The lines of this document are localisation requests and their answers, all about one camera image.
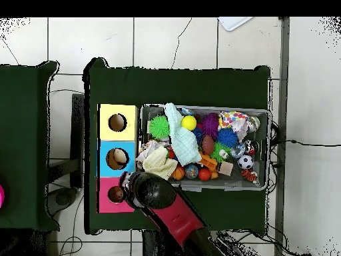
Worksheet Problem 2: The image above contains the cream waffle cloth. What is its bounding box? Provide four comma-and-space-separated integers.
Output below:
142, 146, 178, 180

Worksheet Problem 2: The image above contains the mint green waffle cloth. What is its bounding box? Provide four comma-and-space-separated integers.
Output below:
164, 102, 202, 167

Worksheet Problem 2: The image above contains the tiger plush toy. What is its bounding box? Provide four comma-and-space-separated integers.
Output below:
240, 169, 258, 184

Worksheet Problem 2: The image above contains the multicoloured patterned cloth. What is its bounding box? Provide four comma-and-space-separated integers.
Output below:
218, 110, 260, 142

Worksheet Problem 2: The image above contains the wooden box with three holes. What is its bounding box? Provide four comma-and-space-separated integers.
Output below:
95, 103, 139, 213

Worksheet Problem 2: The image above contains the clear mesh bin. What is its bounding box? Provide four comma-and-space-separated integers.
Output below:
136, 104, 271, 192

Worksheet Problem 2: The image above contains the plain green spiky ball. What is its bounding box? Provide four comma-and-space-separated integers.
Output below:
148, 115, 171, 140

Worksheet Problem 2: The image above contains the grey round base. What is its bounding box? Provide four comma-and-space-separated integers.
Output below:
47, 187, 79, 217

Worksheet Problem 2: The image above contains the smooth yellow ball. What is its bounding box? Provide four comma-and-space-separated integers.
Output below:
180, 115, 198, 131

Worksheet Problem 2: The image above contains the brown toy football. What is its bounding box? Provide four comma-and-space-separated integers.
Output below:
200, 134, 215, 155

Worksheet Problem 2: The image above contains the green spiky ball with eyes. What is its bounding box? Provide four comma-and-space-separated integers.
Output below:
210, 141, 231, 163

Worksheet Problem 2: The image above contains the purple spiky toy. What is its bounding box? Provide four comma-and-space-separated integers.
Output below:
200, 112, 220, 140

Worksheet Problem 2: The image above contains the plain blue spiky ball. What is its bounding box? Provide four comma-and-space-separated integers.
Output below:
216, 127, 238, 148

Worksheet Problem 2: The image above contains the dark green tablecloth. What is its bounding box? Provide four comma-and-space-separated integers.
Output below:
83, 57, 272, 235

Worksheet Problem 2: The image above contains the small soccer ball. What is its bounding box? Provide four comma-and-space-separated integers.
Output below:
237, 154, 254, 171

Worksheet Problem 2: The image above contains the white flat board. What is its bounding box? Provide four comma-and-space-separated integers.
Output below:
217, 17, 254, 32

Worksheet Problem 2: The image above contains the thin floor cable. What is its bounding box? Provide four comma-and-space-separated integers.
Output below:
170, 17, 193, 69

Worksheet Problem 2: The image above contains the black cable with connector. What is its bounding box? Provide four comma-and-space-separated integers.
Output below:
268, 138, 341, 147

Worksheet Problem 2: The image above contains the grey metal rail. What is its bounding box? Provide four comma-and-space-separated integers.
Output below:
274, 17, 290, 256

